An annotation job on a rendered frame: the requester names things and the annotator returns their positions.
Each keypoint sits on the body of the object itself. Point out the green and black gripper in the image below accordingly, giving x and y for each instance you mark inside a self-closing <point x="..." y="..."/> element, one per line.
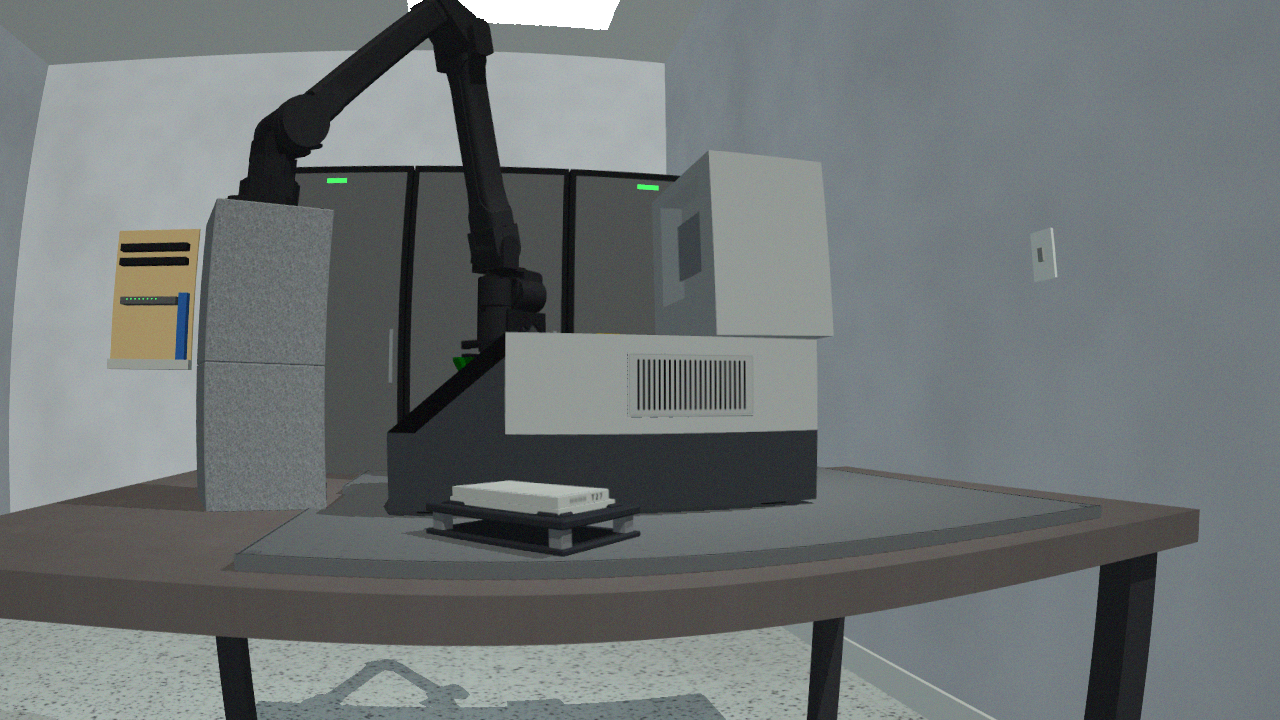
<point x="490" y="324"/>

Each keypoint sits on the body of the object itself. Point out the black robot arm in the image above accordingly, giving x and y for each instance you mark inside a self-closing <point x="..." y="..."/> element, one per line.
<point x="302" y="123"/>

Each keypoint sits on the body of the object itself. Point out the white well pcr plate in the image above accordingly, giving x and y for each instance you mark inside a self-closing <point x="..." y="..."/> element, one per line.
<point x="530" y="497"/>

